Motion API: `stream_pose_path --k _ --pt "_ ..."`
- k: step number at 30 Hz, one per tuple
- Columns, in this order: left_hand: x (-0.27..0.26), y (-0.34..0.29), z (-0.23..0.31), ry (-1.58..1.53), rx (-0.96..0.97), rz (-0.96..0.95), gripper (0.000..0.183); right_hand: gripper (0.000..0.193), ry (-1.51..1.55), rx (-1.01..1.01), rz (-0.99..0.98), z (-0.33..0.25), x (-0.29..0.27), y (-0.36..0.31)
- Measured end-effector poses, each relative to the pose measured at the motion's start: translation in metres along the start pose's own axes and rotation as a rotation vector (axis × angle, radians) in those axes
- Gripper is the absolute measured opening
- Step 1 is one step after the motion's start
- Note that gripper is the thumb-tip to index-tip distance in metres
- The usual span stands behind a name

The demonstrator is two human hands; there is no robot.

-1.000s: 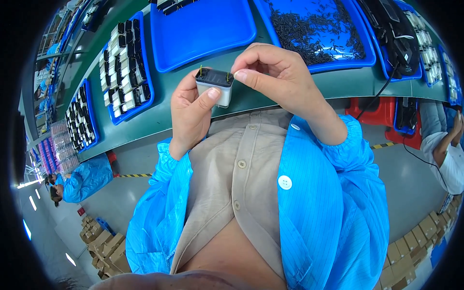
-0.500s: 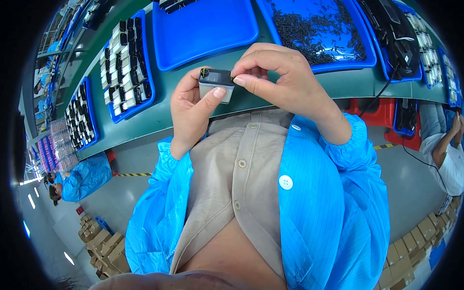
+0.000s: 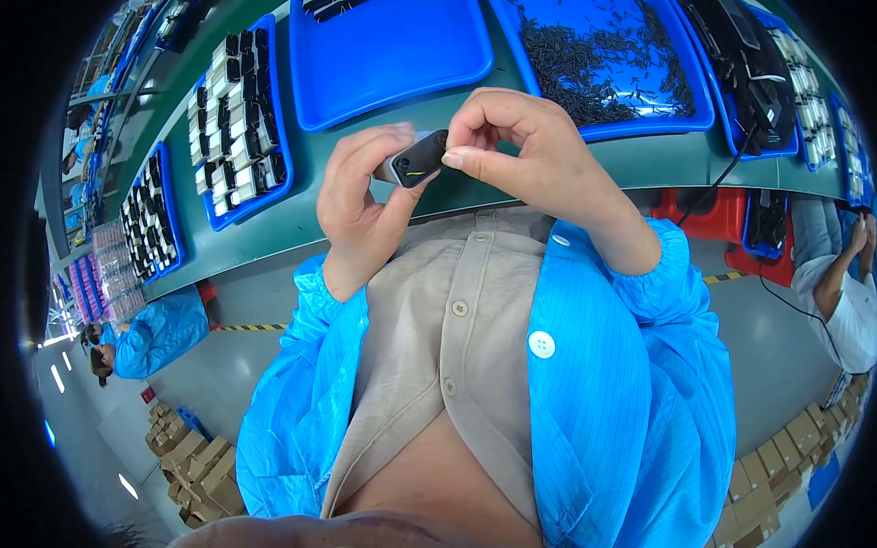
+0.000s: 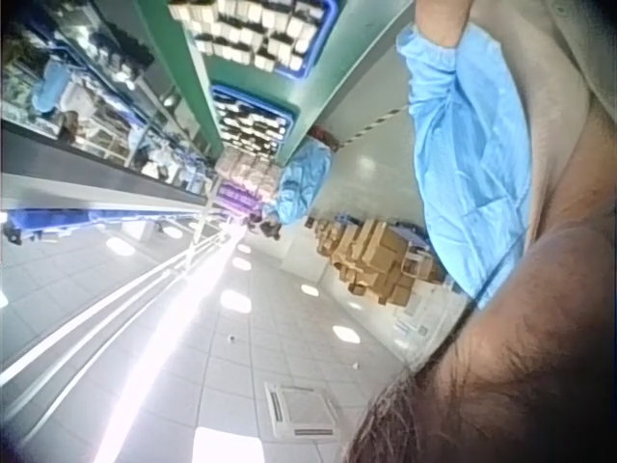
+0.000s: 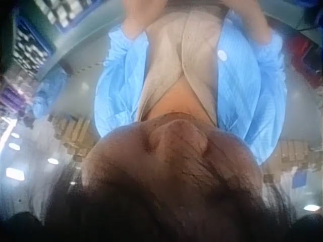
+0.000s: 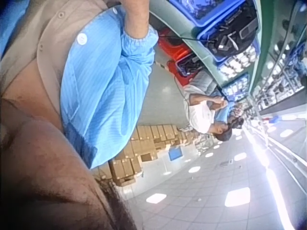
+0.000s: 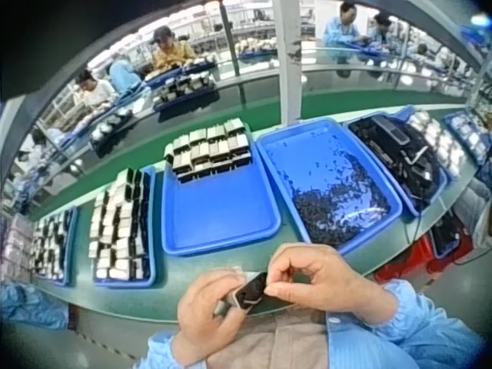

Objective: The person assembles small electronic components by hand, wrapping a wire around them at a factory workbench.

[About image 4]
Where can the row of round ceiling lights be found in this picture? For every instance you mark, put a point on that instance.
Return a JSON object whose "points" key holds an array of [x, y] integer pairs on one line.
{"points": [[241, 301]]}

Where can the stack of pale trays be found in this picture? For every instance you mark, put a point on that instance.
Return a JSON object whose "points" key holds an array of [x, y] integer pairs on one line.
{"points": [[243, 178]]}

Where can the white ceiling air vent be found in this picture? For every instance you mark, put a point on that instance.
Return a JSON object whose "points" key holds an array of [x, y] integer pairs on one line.
{"points": [[301, 410]]}

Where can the crowded workstation shelf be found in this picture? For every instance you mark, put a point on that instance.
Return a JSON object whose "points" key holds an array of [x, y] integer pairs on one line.
{"points": [[96, 96]]}

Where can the blue tray of white parts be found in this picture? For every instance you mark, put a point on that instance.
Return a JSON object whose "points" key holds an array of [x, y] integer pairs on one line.
{"points": [[250, 34]]}

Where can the blue machine bar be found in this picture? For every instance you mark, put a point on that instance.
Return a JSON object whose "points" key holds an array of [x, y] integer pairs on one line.
{"points": [[43, 222]]}

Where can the stack of cardboard boxes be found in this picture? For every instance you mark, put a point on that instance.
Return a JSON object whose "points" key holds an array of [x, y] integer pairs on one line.
{"points": [[373, 255]]}

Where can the blue tray of dark parts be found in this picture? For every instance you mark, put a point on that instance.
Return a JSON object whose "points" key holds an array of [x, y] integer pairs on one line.
{"points": [[255, 120]]}

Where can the green conveyor frame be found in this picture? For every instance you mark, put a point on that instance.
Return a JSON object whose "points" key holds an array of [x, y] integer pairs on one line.
{"points": [[193, 72]]}

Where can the white overhead rail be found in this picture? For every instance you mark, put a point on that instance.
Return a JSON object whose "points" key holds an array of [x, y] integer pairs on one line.
{"points": [[96, 318]]}

